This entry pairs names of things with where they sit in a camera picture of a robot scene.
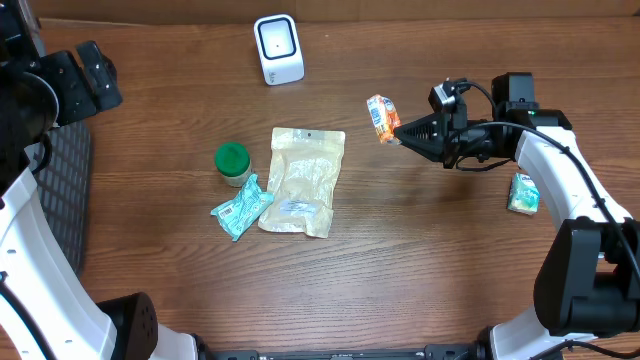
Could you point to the beige paper pouch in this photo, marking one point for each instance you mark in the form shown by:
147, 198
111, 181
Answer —
304, 169

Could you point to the grey plastic mesh basket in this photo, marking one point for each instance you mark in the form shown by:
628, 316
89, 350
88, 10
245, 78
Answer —
63, 189

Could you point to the white barcode scanner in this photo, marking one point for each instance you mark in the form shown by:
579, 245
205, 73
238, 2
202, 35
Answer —
279, 49

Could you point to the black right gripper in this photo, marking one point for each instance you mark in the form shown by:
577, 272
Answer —
438, 127

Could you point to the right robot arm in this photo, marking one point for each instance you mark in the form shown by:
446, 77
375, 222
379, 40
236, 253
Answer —
588, 285

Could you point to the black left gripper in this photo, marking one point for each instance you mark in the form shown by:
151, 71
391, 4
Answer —
86, 101

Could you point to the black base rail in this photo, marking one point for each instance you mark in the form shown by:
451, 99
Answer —
340, 354

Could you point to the orange snack packet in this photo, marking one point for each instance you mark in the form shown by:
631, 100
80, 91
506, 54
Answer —
385, 118

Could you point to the teal Kleenex tissue pack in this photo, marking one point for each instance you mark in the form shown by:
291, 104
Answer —
524, 196

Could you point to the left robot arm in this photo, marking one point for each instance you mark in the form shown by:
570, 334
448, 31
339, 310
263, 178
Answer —
44, 308

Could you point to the green capped bottle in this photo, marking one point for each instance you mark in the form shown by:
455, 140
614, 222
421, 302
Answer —
233, 162

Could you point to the teal snack packet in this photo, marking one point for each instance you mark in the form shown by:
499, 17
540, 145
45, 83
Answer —
237, 215

